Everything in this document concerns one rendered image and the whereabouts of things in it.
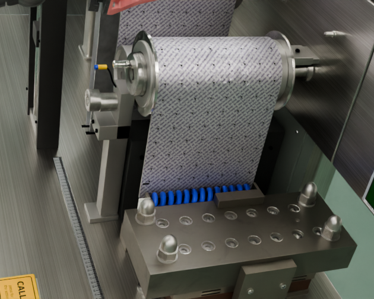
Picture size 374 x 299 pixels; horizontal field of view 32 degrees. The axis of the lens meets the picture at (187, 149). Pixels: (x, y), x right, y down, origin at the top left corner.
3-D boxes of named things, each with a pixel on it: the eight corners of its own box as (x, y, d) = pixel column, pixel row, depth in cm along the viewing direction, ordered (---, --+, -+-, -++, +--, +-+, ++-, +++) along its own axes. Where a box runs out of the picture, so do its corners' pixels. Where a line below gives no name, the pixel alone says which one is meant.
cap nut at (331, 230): (316, 228, 120) (323, 210, 118) (333, 226, 122) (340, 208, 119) (326, 242, 118) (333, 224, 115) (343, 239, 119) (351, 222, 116)
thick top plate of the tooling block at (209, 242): (121, 234, 119) (124, 209, 116) (308, 212, 134) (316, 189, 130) (145, 299, 107) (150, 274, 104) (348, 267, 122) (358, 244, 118)
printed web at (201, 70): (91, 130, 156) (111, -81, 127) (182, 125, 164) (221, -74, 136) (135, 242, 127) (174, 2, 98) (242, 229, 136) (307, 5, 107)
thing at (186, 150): (138, 196, 121) (151, 114, 110) (250, 185, 129) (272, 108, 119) (139, 198, 120) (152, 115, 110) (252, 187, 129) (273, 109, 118)
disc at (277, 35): (248, 84, 131) (265, 16, 122) (250, 84, 131) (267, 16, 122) (279, 125, 120) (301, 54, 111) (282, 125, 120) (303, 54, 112)
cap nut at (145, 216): (132, 213, 115) (135, 193, 113) (152, 210, 117) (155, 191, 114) (138, 226, 113) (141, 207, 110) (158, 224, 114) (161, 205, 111)
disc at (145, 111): (126, 88, 122) (135, 15, 113) (129, 88, 122) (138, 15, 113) (148, 133, 111) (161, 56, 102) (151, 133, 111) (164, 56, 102)
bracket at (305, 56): (278, 52, 122) (281, 43, 121) (305, 52, 124) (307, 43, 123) (290, 65, 118) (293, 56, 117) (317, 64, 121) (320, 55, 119)
